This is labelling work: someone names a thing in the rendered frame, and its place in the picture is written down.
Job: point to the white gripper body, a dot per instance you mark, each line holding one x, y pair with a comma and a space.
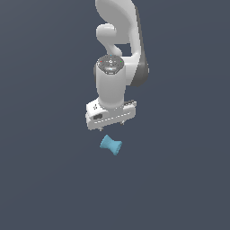
107, 115

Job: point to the blue spool-shaped object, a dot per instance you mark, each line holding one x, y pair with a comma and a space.
111, 145

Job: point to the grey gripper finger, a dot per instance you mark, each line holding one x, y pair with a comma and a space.
122, 122
101, 128

